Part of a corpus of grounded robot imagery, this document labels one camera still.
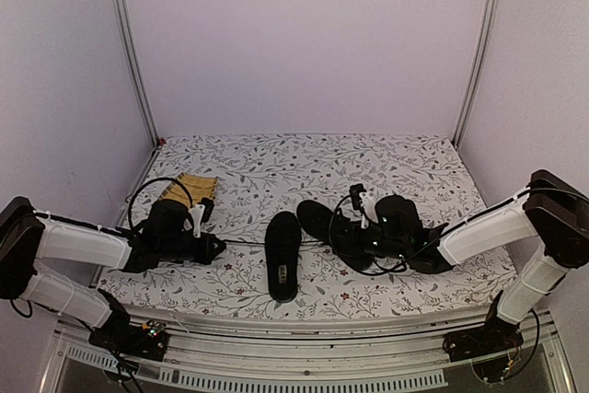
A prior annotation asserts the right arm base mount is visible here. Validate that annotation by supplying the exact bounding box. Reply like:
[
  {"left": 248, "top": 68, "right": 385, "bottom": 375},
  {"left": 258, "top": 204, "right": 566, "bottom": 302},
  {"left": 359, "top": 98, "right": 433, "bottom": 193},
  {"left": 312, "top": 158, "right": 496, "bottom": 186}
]
[{"left": 442, "top": 319, "right": 524, "bottom": 362}]

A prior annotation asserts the black shoe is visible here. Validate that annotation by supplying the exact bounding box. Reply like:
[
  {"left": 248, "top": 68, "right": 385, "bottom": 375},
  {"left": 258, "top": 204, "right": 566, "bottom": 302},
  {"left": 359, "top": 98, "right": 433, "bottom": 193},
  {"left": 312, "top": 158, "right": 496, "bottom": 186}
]
[{"left": 264, "top": 211, "right": 302, "bottom": 303}]

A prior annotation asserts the left aluminium frame post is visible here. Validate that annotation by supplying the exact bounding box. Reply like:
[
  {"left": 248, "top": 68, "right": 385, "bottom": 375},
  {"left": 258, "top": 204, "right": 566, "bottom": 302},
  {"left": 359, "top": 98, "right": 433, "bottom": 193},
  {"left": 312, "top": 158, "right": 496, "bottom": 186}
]
[{"left": 112, "top": 0, "right": 159, "bottom": 147}]

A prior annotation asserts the red-soled shoe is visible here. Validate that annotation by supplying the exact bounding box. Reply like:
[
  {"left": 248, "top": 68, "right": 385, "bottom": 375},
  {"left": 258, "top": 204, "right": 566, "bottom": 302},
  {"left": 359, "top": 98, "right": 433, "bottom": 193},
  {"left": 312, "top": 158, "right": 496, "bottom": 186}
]
[{"left": 296, "top": 200, "right": 373, "bottom": 272}]

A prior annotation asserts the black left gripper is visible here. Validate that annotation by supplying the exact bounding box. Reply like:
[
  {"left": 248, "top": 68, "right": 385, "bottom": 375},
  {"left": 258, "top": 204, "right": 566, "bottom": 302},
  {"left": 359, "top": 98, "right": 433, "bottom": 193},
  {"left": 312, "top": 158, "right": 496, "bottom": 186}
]
[{"left": 159, "top": 232, "right": 226, "bottom": 265}]

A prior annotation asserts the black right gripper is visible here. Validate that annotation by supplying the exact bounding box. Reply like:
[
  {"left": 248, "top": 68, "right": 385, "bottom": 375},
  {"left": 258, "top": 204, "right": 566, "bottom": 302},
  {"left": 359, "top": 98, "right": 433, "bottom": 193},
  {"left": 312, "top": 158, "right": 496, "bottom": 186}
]
[{"left": 332, "top": 219, "right": 410, "bottom": 260}]

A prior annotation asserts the aluminium frame post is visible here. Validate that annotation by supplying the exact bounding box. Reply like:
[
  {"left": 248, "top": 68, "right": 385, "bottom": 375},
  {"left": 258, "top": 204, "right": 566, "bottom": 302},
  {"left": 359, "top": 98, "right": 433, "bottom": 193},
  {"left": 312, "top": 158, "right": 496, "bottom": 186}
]
[
  {"left": 112, "top": 0, "right": 159, "bottom": 147},
  {"left": 452, "top": 0, "right": 500, "bottom": 150}
]

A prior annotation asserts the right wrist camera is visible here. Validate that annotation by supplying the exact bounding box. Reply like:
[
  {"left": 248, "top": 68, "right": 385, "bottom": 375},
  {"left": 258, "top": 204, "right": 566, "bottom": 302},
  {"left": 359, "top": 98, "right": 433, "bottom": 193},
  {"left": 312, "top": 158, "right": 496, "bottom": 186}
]
[{"left": 350, "top": 183, "right": 377, "bottom": 229}]

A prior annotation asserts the floral tablecloth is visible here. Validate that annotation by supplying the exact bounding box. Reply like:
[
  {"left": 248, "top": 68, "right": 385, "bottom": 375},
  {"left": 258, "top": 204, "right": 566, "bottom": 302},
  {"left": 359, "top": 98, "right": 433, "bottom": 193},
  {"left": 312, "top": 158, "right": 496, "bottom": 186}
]
[{"left": 98, "top": 134, "right": 515, "bottom": 320}]

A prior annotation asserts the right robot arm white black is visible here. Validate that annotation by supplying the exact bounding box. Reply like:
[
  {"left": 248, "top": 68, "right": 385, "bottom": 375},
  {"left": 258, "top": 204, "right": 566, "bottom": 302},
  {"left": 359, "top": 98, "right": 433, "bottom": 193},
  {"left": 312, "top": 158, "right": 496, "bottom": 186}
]
[{"left": 328, "top": 169, "right": 588, "bottom": 353}]

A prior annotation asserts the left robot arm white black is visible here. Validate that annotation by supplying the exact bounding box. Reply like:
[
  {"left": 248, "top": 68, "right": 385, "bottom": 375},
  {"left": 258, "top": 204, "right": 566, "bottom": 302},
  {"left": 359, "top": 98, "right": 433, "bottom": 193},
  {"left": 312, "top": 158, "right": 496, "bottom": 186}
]
[{"left": 1, "top": 196, "right": 226, "bottom": 351}]

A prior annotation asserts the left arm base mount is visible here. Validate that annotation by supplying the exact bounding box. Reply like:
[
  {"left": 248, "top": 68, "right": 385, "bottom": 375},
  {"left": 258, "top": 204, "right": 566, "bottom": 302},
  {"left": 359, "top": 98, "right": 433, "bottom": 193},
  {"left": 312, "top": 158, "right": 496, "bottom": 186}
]
[{"left": 88, "top": 319, "right": 170, "bottom": 362}]

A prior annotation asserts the right aluminium frame post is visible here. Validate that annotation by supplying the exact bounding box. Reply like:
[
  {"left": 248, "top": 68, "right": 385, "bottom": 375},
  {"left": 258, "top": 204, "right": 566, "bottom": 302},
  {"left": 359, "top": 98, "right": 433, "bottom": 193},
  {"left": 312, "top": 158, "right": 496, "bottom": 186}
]
[{"left": 452, "top": 0, "right": 500, "bottom": 150}]

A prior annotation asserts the woven bamboo tray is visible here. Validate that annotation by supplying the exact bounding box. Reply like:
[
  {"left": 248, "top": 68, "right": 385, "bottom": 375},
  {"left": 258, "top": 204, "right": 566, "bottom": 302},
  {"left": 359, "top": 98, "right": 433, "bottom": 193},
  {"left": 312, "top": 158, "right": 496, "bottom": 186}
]
[{"left": 159, "top": 173, "right": 218, "bottom": 207}]

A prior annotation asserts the front aluminium rail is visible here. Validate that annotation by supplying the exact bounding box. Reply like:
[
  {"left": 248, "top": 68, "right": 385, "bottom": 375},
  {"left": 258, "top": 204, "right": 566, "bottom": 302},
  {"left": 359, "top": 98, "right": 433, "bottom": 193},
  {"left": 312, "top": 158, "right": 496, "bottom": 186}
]
[{"left": 40, "top": 307, "right": 580, "bottom": 392}]

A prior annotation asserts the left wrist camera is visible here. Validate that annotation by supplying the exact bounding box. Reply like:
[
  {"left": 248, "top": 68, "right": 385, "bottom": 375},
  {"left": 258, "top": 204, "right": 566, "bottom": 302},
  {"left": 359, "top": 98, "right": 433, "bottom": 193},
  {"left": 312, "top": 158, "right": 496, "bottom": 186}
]
[{"left": 184, "top": 198, "right": 214, "bottom": 238}]

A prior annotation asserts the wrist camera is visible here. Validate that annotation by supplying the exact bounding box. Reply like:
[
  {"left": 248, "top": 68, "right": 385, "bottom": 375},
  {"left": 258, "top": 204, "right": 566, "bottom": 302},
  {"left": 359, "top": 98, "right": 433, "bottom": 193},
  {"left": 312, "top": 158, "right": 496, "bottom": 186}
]
[
  {"left": 350, "top": 183, "right": 377, "bottom": 229},
  {"left": 184, "top": 198, "right": 214, "bottom": 238}
]

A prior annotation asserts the black shoelace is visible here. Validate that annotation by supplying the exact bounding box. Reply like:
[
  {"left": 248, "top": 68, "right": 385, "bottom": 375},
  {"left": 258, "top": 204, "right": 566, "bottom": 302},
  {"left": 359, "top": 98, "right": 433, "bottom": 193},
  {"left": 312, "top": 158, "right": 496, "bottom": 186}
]
[{"left": 223, "top": 238, "right": 325, "bottom": 247}]

